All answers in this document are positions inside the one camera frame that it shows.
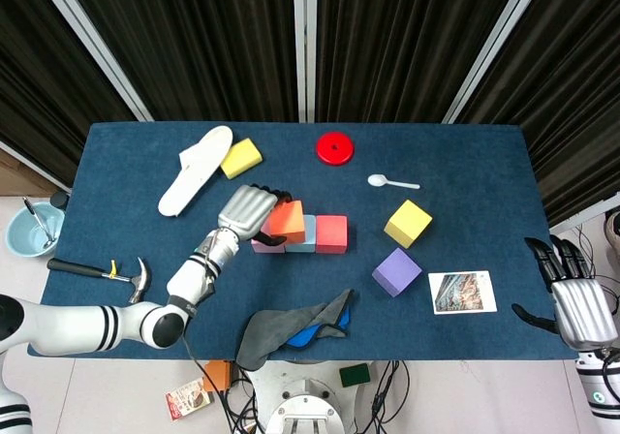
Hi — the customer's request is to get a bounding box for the brown cardboard box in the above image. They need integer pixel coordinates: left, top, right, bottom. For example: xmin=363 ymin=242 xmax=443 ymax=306
xmin=0 ymin=148 xmax=54 ymax=198

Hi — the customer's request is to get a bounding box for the red round disc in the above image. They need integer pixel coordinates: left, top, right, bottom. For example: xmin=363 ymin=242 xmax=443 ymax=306
xmin=316 ymin=132 xmax=356 ymax=168

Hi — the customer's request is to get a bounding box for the yellow foam cube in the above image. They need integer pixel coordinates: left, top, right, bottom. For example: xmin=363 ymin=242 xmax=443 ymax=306
xmin=384 ymin=199 xmax=433 ymax=250

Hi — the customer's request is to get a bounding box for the blue table cover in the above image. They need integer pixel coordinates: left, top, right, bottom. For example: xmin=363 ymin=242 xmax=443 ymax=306
xmin=27 ymin=122 xmax=580 ymax=361

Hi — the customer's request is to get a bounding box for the white frame post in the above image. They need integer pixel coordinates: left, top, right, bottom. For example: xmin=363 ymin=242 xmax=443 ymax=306
xmin=441 ymin=0 xmax=553 ymax=125
xmin=292 ymin=0 xmax=319 ymax=124
xmin=29 ymin=0 xmax=155 ymax=123

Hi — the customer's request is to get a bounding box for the black handled hammer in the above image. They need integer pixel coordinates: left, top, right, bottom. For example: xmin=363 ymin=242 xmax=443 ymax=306
xmin=46 ymin=257 xmax=152 ymax=304

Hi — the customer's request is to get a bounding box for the white plastic spoon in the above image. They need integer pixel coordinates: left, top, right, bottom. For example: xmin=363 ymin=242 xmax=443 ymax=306
xmin=367 ymin=173 xmax=421 ymax=191

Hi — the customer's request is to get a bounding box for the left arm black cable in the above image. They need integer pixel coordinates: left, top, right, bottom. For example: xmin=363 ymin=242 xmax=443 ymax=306
xmin=181 ymin=331 xmax=233 ymax=434

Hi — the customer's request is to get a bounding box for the grey and blue cloth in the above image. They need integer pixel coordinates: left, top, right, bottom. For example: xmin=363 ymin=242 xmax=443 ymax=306
xmin=235 ymin=288 xmax=356 ymax=372

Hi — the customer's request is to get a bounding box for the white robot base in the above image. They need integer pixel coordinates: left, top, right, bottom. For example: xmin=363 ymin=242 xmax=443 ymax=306
xmin=241 ymin=359 xmax=379 ymax=434

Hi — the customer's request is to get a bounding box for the dark green block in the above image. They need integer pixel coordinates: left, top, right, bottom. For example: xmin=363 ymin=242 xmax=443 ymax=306
xmin=338 ymin=362 xmax=372 ymax=389

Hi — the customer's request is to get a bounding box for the dark pleated curtain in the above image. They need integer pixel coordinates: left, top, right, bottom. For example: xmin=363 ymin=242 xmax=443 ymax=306
xmin=57 ymin=0 xmax=297 ymax=124
xmin=0 ymin=0 xmax=140 ymax=193
xmin=314 ymin=0 xmax=527 ymax=125
xmin=454 ymin=0 xmax=620 ymax=230

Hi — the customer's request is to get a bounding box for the orange foam cube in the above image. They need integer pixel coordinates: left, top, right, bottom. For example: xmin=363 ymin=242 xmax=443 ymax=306
xmin=261 ymin=200 xmax=306 ymax=244

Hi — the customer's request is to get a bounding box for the purple foam cube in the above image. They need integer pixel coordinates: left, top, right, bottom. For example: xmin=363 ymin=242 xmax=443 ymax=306
xmin=371 ymin=247 xmax=422 ymax=298

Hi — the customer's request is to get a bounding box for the light blue bowl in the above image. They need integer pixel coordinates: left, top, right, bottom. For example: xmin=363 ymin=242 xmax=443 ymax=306
xmin=5 ymin=201 xmax=66 ymax=260

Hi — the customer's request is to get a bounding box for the light blue foam cube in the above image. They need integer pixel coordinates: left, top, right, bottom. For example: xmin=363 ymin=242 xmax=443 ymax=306
xmin=284 ymin=214 xmax=319 ymax=254

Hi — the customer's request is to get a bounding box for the yellow green sponge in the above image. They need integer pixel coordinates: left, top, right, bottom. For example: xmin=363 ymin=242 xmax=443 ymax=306
xmin=220 ymin=137 xmax=264 ymax=180

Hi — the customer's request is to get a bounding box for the printed photo card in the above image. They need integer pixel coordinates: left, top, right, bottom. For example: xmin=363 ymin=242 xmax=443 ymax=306
xmin=427 ymin=270 xmax=499 ymax=316

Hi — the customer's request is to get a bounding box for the red foam cube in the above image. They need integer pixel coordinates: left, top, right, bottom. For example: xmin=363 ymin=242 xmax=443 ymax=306
xmin=315 ymin=214 xmax=349 ymax=255

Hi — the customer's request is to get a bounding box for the orange box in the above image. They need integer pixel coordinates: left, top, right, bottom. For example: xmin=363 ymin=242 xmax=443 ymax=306
xmin=202 ymin=359 xmax=234 ymax=392

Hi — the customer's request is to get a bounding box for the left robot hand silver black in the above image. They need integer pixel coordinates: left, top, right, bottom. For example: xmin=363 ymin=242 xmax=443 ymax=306
xmin=216 ymin=181 xmax=295 ymax=249

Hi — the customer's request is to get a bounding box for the white round device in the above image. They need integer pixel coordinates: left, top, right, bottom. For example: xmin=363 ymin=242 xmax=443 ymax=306
xmin=604 ymin=209 xmax=620 ymax=257

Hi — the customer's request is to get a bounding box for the printed paper packet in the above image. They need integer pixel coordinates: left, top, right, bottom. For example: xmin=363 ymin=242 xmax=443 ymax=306
xmin=165 ymin=378 xmax=214 ymax=422

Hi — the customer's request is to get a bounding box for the pink foam cube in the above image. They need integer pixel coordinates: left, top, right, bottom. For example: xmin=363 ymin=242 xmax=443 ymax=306
xmin=250 ymin=232 xmax=287 ymax=255

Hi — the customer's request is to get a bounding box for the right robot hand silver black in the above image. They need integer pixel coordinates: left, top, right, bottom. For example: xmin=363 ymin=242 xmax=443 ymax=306
xmin=511 ymin=236 xmax=619 ymax=351

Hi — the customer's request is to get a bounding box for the metal spoon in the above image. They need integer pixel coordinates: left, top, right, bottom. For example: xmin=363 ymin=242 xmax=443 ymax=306
xmin=37 ymin=213 xmax=58 ymax=250

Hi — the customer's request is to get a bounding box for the white screen base rail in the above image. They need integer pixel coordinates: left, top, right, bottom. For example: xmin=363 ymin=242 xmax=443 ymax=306
xmin=548 ymin=195 xmax=620 ymax=237
xmin=0 ymin=140 xmax=74 ymax=196

